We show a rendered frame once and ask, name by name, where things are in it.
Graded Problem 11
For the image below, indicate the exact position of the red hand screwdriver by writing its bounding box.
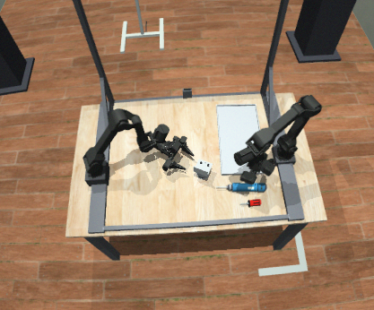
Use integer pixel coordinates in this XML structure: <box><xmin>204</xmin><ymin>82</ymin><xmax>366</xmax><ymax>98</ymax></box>
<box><xmin>247</xmin><ymin>199</ymin><xmax>261</xmax><ymax>207</ymax></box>

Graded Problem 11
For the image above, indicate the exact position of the blue electric screwdriver barrel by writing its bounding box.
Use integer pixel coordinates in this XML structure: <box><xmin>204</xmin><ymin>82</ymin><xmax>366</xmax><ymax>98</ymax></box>
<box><xmin>216</xmin><ymin>183</ymin><xmax>267</xmax><ymax>192</ymax></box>

